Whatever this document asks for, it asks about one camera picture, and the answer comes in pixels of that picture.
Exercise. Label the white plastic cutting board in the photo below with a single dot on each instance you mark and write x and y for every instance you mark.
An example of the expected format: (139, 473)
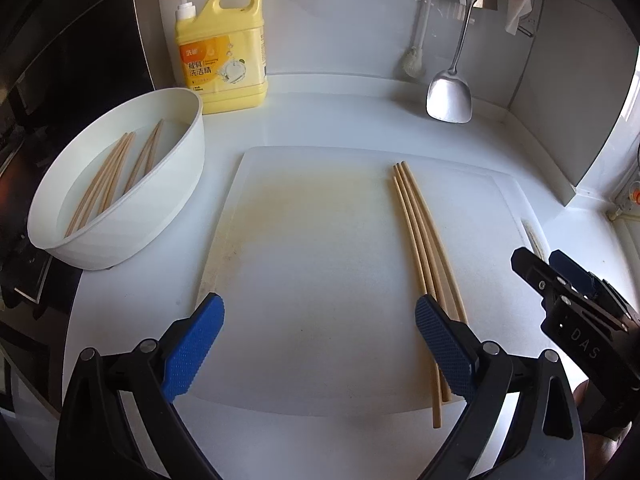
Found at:
(310, 270)

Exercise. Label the stainless steel spatula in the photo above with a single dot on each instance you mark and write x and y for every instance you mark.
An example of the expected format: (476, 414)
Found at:
(447, 100)

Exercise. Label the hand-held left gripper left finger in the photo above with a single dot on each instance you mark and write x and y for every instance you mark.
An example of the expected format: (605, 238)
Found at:
(195, 345)

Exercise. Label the yellow dish soap pump bottle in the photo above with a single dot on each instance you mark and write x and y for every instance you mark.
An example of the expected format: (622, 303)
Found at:
(225, 80)

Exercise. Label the white round plastic basin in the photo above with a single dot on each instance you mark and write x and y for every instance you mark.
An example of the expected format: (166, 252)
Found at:
(150, 220)

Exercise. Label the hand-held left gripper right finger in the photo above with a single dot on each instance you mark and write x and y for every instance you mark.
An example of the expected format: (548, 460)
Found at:
(445, 350)

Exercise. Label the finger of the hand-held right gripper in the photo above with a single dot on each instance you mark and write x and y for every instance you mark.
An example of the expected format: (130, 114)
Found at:
(575, 275)
(537, 275)

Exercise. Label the white dish brush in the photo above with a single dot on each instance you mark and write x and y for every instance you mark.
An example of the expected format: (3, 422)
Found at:
(412, 62)

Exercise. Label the black gas stove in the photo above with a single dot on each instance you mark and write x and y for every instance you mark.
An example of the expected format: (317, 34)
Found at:
(25, 275)

